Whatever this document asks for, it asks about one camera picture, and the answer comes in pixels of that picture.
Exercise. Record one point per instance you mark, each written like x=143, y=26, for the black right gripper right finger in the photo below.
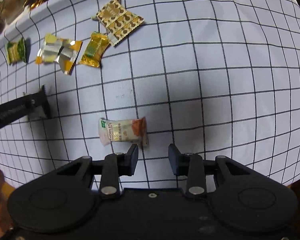
x=194, y=167

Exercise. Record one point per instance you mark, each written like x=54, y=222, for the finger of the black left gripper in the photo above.
x=30, y=104

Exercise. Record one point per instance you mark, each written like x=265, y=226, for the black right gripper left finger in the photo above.
x=112, y=167

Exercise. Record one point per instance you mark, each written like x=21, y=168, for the white orange hawthorn snack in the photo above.
x=130, y=130

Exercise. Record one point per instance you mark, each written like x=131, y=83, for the green yellow snack packet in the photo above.
x=16, y=51

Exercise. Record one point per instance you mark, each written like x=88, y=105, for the silver yellow snack packet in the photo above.
x=62, y=51

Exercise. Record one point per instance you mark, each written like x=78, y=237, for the gold foil candy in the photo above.
x=95, y=49

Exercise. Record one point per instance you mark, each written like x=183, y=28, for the brown patterned snack packet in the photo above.
x=117, y=20

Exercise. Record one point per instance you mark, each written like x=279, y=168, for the blue checkered tablecloth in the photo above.
x=211, y=76

